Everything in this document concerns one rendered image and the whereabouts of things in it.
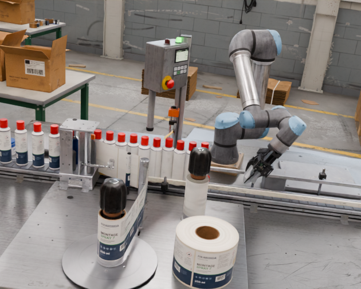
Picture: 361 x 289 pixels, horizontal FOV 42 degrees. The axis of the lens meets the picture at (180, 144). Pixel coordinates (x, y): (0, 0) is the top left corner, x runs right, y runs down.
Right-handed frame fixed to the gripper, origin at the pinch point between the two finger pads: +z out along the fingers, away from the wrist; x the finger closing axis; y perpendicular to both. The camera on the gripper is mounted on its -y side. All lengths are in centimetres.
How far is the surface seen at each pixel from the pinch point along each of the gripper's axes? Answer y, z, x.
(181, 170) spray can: 3.1, 11.9, -25.7
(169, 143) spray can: 1.4, 5.2, -36.6
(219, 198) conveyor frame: 5.3, 12.0, -5.3
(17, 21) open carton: -365, 138, -215
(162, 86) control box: 1, -13, -53
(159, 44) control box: -2, -26, -64
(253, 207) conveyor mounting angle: 6.2, 5.8, 8.5
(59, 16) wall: -599, 178, -224
